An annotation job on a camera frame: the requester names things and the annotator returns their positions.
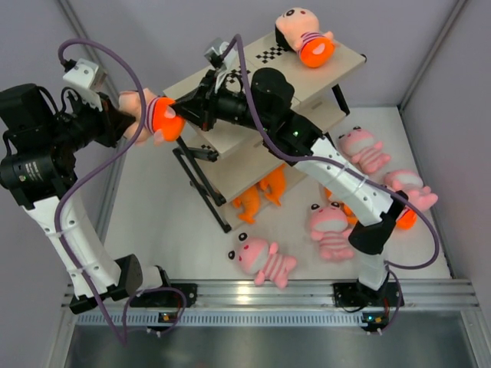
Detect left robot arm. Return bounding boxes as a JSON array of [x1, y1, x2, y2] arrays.
[[1, 84, 173, 314]]

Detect orange shark plush under shelf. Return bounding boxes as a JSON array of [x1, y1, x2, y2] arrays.
[[232, 185, 261, 224]]

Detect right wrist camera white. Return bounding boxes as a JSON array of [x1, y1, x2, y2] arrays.
[[204, 38, 238, 77]]

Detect boy doll orange shorts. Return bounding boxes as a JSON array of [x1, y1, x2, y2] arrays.
[[119, 88, 186, 146]]

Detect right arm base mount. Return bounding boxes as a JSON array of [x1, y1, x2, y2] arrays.
[[333, 281, 405, 311]]

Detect pink striped frog plush middle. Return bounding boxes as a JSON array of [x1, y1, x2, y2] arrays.
[[309, 202, 354, 262]]

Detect black-haired boy doll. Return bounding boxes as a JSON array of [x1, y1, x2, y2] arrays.
[[396, 207, 417, 231]]

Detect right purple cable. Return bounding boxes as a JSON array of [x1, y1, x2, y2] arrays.
[[229, 33, 440, 334]]

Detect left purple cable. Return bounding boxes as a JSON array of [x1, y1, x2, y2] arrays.
[[57, 38, 187, 348]]

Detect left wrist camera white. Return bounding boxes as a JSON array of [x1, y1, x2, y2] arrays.
[[63, 58, 107, 110]]

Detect pink striped frog plush back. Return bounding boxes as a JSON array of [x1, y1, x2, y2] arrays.
[[338, 126, 391, 174]]

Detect boy doll on shelf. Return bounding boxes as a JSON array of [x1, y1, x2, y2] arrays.
[[275, 7, 337, 68]]

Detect orange shark plush on floor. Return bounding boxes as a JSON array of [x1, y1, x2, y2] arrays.
[[324, 187, 358, 225]]

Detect pink striped frog plush right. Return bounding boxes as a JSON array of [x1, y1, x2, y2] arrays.
[[384, 169, 438, 212]]

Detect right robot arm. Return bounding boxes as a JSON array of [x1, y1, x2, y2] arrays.
[[172, 67, 407, 304]]

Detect slotted cable duct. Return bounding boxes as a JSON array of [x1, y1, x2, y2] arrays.
[[72, 309, 369, 327]]

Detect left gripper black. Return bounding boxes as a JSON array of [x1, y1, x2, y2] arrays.
[[45, 90, 133, 155]]

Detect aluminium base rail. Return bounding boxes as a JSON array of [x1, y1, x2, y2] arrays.
[[61, 278, 480, 307]]

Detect purple cable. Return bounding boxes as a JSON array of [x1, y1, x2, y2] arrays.
[[229, 33, 440, 334], [57, 38, 187, 348]]

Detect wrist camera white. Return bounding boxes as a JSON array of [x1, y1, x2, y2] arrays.
[[204, 38, 238, 77], [63, 58, 107, 110]]

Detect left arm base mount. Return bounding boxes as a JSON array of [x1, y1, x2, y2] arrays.
[[130, 283, 198, 308]]

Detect beige three-tier shelf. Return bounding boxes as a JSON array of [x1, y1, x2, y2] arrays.
[[173, 34, 366, 233]]

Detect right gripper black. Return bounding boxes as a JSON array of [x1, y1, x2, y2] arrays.
[[166, 73, 271, 136]]

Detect pink striped frog plush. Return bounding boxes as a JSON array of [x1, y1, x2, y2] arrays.
[[309, 202, 354, 262], [227, 232, 298, 289], [384, 169, 438, 212], [338, 126, 391, 174]]

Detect pink striped frog plush front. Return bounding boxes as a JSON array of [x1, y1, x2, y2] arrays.
[[227, 232, 298, 289]]

